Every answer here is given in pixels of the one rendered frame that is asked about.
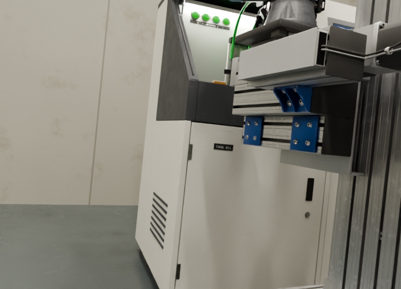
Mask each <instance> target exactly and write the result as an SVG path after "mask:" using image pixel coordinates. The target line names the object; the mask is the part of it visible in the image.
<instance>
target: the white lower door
mask: <svg viewBox="0 0 401 289"><path fill-rule="evenodd" d="M242 131H243V128H241V127H230V126H224V125H214V124H203V123H197V122H191V126H190V138H189V149H188V156H187V168H186V179H185V186H184V198H183V209H182V215H181V227H180V239H179V245H178V257H177V268H176V274H175V286H174V289H277V288H289V287H300V286H306V285H314V278H315V271H316V260H317V249H318V242H319V231H320V220H321V214H322V203H323V192H324V185H325V174H326V171H322V170H315V169H311V168H306V167H299V166H295V165H289V164H283V163H280V154H281V149H275V148H269V147H260V146H251V145H246V144H242Z"/></svg>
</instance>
